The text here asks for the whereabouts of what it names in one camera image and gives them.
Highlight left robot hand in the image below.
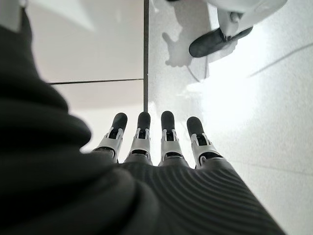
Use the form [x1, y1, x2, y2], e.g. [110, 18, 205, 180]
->
[0, 0, 287, 235]

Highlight left black robot foot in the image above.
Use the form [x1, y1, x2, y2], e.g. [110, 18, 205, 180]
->
[188, 25, 254, 59]

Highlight left silver robot leg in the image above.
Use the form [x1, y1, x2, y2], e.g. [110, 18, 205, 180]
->
[166, 0, 288, 41]

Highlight thin grey floor cable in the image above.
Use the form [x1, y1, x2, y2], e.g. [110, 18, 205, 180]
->
[185, 55, 211, 81]

